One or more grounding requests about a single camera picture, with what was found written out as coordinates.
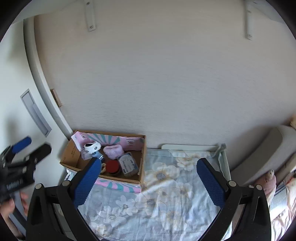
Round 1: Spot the white sock with black prints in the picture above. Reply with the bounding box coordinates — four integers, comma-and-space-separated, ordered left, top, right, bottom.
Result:
84, 142, 101, 155

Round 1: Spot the small blue box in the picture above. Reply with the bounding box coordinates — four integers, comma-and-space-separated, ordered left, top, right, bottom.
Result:
92, 151, 104, 161

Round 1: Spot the red lid jar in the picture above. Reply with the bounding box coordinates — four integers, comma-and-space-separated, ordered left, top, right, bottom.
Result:
106, 160, 121, 176

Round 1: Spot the pink fluffy sock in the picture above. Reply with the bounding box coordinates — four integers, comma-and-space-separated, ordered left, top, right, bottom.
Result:
103, 144, 125, 160

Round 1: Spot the clear box with white label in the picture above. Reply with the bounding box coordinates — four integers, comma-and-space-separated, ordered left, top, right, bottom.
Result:
118, 152, 139, 177

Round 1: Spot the clear plastic blister case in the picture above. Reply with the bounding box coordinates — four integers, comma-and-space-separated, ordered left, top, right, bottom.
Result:
81, 149, 92, 160

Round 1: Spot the white charger cube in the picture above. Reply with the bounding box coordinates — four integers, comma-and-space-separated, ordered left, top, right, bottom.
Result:
100, 163, 106, 174

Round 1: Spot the person's left hand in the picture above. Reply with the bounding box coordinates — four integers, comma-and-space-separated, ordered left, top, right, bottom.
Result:
1, 192, 29, 224

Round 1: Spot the small plush toy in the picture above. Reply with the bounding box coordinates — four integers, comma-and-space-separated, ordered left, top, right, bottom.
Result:
254, 170, 276, 205

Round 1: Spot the cardboard box with pink liner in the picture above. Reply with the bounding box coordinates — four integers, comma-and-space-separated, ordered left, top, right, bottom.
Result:
60, 131, 147, 193

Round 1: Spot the grey recessed door handle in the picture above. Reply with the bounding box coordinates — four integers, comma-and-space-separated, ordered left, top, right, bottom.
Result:
20, 89, 52, 137

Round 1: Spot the small wooden wall block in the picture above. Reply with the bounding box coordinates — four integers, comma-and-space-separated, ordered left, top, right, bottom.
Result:
50, 88, 63, 108

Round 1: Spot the white bed rail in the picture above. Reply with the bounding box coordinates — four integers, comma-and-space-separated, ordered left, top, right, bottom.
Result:
161, 144, 231, 181

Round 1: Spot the white centre wall bracket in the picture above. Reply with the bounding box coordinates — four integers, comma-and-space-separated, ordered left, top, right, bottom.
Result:
84, 0, 96, 32

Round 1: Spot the white shelf bracket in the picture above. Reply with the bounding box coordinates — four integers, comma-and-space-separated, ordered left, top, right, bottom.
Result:
242, 0, 278, 40

